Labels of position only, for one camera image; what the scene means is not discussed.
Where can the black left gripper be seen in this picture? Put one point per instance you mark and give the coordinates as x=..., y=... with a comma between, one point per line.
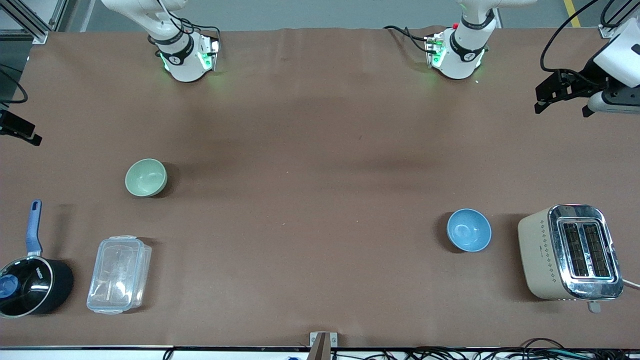
x=586, y=78

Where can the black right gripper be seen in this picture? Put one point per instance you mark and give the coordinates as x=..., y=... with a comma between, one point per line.
x=11, y=123

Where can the green bowl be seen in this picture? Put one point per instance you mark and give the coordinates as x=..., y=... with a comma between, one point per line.
x=145, y=177

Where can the blue bowl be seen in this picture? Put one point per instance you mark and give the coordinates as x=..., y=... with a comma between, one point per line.
x=469, y=230

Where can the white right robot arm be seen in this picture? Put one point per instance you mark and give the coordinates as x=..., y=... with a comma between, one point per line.
x=182, y=62

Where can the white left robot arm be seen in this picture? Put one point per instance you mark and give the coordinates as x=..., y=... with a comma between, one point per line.
x=457, y=55

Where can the glass lid with blue knob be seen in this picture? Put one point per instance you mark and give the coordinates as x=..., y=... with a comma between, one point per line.
x=22, y=287

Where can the beige chrome two-slot toaster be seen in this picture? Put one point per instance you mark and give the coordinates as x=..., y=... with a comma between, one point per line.
x=570, y=252

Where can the clear plastic food container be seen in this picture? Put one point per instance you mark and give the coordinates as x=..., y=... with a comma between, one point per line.
x=119, y=275

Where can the brown table cover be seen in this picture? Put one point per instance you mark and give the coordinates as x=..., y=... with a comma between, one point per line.
x=320, y=150

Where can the aluminium frame profile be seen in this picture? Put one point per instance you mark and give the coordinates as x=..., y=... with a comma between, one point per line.
x=606, y=31
x=36, y=29

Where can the metal mounting bracket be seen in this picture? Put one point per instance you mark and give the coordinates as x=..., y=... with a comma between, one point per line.
x=334, y=340

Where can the brown camera post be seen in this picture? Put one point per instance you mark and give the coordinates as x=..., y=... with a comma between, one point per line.
x=320, y=350

